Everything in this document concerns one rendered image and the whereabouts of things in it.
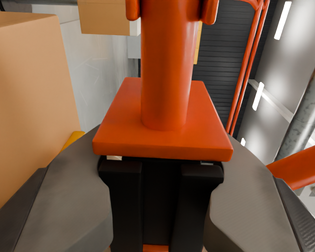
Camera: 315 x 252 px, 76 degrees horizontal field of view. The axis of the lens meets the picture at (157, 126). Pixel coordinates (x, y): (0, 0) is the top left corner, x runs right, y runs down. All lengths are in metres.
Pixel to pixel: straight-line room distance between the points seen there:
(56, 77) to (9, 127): 0.09
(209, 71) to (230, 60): 1.15
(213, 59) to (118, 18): 9.82
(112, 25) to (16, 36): 1.40
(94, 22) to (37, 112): 1.42
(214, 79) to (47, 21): 11.36
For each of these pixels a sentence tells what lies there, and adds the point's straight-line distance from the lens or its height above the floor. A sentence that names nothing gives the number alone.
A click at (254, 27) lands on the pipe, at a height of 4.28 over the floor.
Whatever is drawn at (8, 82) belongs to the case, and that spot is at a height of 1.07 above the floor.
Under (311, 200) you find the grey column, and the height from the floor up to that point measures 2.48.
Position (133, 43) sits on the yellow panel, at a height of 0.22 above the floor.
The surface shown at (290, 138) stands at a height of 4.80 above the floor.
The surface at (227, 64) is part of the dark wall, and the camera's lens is 11.47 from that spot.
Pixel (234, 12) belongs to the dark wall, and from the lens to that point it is 11.05.
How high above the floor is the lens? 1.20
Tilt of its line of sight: level
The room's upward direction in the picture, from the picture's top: 92 degrees clockwise
